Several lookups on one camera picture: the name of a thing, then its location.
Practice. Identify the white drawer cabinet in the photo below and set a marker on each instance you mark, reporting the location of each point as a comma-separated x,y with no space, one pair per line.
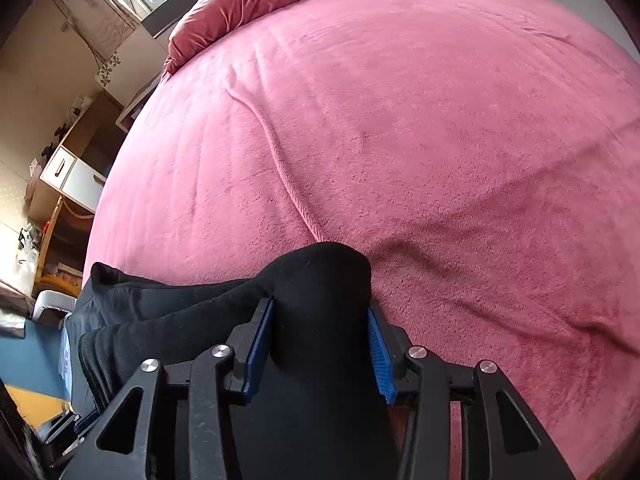
75,180

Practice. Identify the blue cushion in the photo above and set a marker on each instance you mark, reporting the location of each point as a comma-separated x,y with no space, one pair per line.
30,360

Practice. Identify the grey chair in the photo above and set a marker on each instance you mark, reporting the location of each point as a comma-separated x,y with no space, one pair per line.
50,307

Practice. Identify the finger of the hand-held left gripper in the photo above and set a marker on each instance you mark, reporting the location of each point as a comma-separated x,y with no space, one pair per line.
62,435

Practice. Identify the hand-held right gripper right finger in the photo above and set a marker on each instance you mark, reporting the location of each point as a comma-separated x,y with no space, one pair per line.
381,360

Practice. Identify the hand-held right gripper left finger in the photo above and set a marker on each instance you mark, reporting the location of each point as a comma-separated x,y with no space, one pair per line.
257,347

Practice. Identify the white plastic bag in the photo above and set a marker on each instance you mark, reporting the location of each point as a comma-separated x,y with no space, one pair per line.
27,260

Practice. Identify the black embroidered pants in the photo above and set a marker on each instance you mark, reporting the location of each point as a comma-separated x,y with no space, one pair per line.
320,285

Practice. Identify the tall cardboard box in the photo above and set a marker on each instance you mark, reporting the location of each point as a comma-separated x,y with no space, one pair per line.
95,15

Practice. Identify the white nightstand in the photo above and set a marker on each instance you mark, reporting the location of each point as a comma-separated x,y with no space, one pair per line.
135,105

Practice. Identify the dark grey headboard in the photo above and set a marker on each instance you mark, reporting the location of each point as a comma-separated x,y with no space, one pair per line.
165,17

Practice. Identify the white and wood cabinet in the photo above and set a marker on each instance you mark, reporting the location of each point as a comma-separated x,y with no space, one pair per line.
95,125

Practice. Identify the low wooden table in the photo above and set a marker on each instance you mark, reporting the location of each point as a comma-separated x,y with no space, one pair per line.
50,240

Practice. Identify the pink fleece bed blanket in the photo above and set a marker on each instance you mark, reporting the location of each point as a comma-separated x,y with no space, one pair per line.
425,135

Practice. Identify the white flower-sticker board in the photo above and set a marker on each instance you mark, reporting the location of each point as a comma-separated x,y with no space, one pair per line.
130,60

